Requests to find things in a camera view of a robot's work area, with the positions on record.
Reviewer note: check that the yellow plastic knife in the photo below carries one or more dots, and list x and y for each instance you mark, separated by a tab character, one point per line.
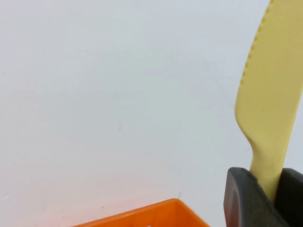
272	94

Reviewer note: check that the orange plastic cutlery crate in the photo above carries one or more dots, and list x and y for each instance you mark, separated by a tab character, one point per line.
165	212

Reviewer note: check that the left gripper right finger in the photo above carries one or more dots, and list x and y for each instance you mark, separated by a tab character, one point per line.
293	198

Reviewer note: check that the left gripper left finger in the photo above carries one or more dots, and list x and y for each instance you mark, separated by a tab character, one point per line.
246	203

